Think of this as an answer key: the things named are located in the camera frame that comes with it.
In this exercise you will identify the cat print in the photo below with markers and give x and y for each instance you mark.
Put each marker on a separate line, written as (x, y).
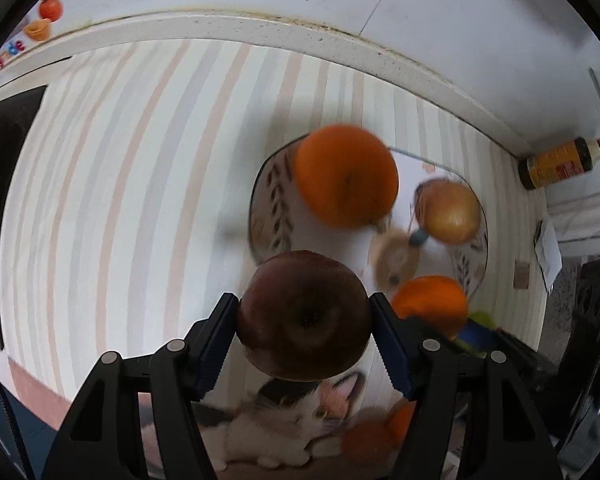
(280, 425)

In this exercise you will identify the striped table mat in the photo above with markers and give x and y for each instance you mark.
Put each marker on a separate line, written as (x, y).
(130, 210)

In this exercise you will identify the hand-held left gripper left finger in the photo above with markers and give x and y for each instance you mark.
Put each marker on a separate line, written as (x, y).
(216, 352)

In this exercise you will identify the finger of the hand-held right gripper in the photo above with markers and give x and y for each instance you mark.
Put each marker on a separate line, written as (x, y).
(475, 336)

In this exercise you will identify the yellow-brown apple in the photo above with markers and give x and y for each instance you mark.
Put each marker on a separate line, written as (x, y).
(450, 212)

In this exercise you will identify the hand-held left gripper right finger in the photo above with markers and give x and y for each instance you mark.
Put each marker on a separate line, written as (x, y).
(395, 355)

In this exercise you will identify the colourful wall sticker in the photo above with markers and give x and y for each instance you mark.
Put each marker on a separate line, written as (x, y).
(50, 10)

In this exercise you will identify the large orange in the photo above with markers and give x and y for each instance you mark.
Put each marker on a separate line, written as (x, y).
(347, 175)

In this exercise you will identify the black gas stove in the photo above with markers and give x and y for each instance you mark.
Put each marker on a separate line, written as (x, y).
(5, 160)

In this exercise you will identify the dark red apple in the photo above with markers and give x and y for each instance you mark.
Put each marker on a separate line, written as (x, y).
(305, 315)

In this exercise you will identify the white leaf-print plate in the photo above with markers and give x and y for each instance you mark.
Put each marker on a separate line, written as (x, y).
(337, 246)

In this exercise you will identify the brown label patch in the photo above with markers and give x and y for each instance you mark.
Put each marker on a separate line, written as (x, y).
(521, 275)

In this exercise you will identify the dark sauce bottle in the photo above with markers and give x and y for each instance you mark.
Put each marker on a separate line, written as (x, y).
(555, 165)

